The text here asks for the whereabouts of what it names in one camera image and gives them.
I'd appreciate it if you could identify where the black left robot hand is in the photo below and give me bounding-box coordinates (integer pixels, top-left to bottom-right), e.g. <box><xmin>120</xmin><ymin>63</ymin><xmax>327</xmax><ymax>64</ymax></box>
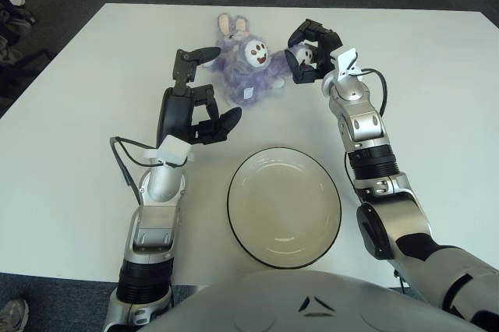
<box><xmin>155</xmin><ymin>46</ymin><xmax>242</xmax><ymax>150</ymax></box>

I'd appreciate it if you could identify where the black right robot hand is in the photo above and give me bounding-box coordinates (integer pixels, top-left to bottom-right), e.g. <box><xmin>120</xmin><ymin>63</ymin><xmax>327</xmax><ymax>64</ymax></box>
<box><xmin>284</xmin><ymin>19</ymin><xmax>344</xmax><ymax>85</ymax></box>

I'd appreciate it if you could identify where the purple plush rabbit doll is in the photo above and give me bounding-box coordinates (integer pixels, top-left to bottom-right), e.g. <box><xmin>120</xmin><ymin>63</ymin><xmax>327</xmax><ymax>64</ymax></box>
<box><xmin>208</xmin><ymin>12</ymin><xmax>313</xmax><ymax>107</ymax></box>

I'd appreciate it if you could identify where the white plate with black rim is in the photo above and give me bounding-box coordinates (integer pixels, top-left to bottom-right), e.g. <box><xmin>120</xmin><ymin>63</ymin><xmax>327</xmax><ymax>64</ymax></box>
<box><xmin>227</xmin><ymin>147</ymin><xmax>343</xmax><ymax>270</ymax></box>

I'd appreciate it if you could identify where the dark bag in background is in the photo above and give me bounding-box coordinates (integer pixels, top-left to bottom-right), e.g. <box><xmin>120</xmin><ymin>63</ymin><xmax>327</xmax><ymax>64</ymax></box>
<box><xmin>0</xmin><ymin>0</ymin><xmax>51</xmax><ymax>83</ymax></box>

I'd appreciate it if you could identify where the grey robot torso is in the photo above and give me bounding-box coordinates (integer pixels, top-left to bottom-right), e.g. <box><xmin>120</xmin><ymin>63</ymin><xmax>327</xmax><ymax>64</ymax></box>
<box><xmin>150</xmin><ymin>267</ymin><xmax>484</xmax><ymax>332</ymax></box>

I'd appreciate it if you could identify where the grey sneaker shoe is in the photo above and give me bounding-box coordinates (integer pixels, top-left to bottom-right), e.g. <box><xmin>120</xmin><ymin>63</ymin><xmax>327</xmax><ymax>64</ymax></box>
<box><xmin>0</xmin><ymin>297</ymin><xmax>30</xmax><ymax>329</ymax></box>

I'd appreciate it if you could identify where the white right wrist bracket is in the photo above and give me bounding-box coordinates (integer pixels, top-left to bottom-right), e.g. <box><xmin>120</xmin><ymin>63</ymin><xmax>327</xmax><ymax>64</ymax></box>
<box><xmin>329</xmin><ymin>47</ymin><xmax>359</xmax><ymax>79</ymax></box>

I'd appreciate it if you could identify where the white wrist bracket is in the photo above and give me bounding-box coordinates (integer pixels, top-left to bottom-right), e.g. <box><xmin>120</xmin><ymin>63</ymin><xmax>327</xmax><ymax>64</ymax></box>
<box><xmin>329</xmin><ymin>47</ymin><xmax>359</xmax><ymax>79</ymax></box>
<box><xmin>142</xmin><ymin>135</ymin><xmax>194</xmax><ymax>168</ymax></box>

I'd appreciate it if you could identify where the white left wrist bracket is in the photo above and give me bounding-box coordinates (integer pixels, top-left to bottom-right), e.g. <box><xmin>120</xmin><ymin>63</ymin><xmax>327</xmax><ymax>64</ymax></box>
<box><xmin>142</xmin><ymin>135</ymin><xmax>194</xmax><ymax>168</ymax></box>

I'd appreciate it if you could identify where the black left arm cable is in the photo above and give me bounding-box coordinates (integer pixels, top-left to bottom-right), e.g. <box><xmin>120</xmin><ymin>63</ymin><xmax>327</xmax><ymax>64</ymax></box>
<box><xmin>109</xmin><ymin>135</ymin><xmax>165</xmax><ymax>204</ymax></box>

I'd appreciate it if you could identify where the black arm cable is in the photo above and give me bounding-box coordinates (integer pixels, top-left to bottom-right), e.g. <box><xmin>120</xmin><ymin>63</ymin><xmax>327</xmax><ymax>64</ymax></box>
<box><xmin>109</xmin><ymin>135</ymin><xmax>165</xmax><ymax>204</ymax></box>
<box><xmin>345</xmin><ymin>68</ymin><xmax>389</xmax><ymax>200</ymax></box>

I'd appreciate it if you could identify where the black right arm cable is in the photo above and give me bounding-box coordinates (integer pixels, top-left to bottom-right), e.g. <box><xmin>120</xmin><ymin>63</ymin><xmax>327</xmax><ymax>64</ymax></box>
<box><xmin>345</xmin><ymin>68</ymin><xmax>389</xmax><ymax>200</ymax></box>

